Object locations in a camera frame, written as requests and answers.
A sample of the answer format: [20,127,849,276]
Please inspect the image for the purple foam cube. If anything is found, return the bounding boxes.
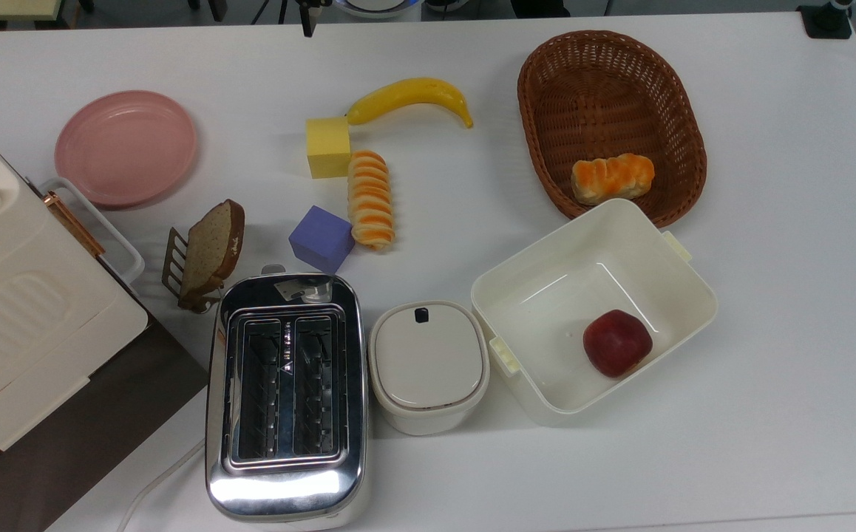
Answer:
[289,205,356,275]

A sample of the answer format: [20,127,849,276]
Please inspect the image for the yellow foam cube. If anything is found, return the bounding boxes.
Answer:
[305,117,353,180]

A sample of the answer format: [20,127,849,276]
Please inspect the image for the pink round plate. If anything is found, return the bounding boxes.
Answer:
[55,90,198,208]

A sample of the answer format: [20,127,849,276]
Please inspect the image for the black tripod legs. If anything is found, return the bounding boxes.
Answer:
[251,0,290,25]

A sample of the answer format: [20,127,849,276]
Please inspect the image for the yellow toy banana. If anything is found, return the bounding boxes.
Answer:
[345,78,475,129]

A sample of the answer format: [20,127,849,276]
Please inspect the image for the long striped bread roll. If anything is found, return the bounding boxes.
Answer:
[347,151,397,250]

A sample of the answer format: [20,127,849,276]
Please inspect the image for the black floor object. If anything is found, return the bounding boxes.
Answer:
[509,0,571,18]

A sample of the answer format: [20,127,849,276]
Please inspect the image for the brown toy bread slice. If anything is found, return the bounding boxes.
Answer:
[161,227,225,315]

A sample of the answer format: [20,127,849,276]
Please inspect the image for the brown wicker basket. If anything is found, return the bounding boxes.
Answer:
[517,30,708,229]

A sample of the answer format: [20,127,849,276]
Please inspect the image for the short striped bread roll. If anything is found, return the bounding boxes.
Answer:
[571,153,656,206]

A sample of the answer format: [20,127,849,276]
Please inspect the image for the small white lidded bin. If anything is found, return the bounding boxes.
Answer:
[367,299,491,437]

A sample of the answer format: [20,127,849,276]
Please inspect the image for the white square plastic bin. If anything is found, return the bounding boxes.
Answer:
[470,198,719,427]

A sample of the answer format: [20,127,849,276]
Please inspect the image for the cream toy cabinet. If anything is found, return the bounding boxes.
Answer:
[0,109,149,485]

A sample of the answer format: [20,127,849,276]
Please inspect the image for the red toy apple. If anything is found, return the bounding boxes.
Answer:
[582,309,654,379]

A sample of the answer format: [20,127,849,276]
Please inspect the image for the chrome and cream toaster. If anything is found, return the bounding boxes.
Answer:
[205,265,370,529]

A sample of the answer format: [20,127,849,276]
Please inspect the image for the white toaster power cord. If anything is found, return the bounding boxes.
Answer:
[114,440,207,532]

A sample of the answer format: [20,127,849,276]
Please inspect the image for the black pole clamp mount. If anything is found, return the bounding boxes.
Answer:
[798,0,854,40]

